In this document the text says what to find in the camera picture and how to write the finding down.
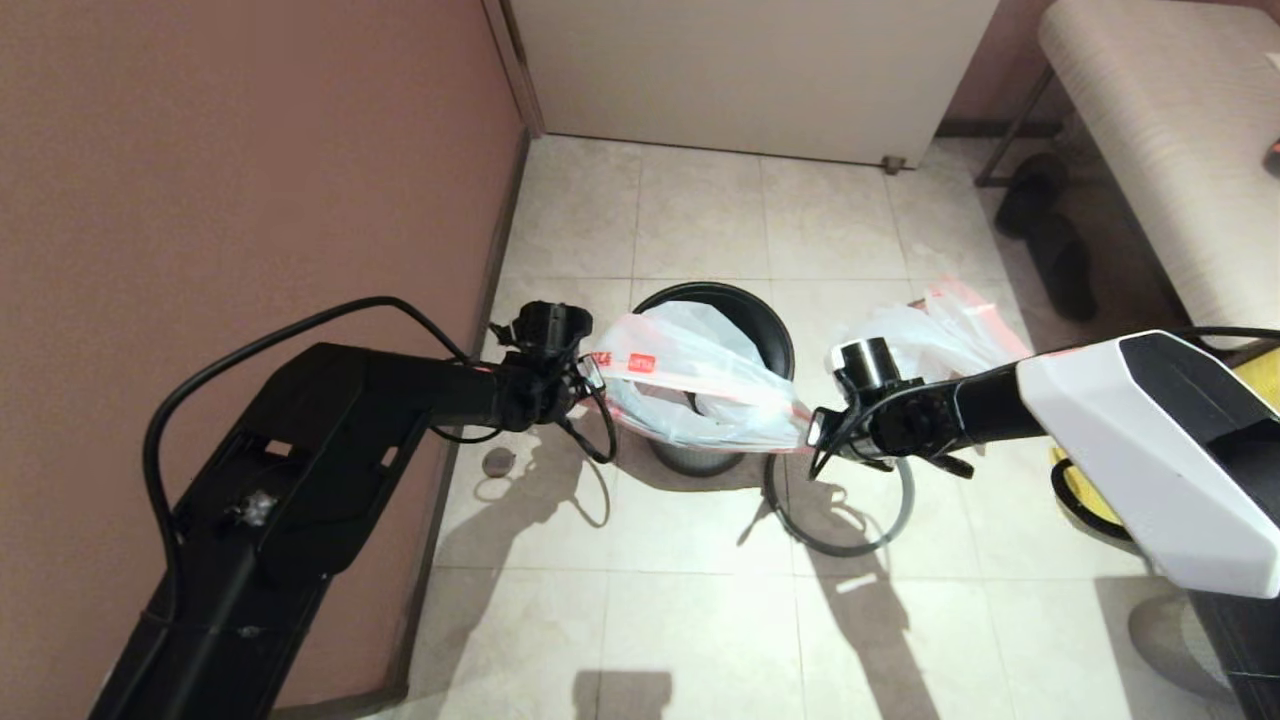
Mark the red and black object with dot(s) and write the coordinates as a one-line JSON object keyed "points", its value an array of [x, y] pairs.
{"points": [[1274, 158]]}

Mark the yellow fabric bag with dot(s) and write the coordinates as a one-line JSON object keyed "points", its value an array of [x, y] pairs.
{"points": [[1090, 500]]}

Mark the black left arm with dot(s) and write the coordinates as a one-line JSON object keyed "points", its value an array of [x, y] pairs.
{"points": [[330, 440]]}

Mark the grey round cushion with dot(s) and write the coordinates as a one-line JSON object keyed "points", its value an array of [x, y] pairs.
{"points": [[1175, 645]]}

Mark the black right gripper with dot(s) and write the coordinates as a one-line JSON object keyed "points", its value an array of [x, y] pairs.
{"points": [[860, 425]]}

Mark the used white red-print trash bag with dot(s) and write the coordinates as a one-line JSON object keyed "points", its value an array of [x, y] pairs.
{"points": [[930, 335]]}

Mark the beige door frame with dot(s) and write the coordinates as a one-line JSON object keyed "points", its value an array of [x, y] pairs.
{"points": [[515, 70]]}

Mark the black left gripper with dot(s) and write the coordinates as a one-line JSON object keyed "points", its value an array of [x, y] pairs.
{"points": [[560, 385]]}

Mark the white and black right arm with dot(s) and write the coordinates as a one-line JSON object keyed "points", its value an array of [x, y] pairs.
{"points": [[1150, 440]]}

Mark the white door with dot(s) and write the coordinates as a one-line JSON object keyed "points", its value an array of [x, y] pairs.
{"points": [[750, 80]]}

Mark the new white red-print plastic bag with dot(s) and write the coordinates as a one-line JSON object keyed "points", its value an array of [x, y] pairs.
{"points": [[720, 390]]}

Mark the grey metal bench leg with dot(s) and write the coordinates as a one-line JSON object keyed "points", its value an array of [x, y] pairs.
{"points": [[1012, 130]]}

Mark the beige wood-grain bench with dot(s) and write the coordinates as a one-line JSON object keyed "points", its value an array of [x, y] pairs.
{"points": [[1170, 150]]}

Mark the round metal floor drain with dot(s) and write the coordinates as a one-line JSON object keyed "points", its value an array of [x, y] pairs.
{"points": [[498, 462]]}

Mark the black slipper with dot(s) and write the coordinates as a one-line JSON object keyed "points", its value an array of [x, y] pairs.
{"points": [[1065, 270], [1030, 190]]}

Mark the small metal door stop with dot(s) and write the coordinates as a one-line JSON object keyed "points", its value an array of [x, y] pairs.
{"points": [[892, 164]]}

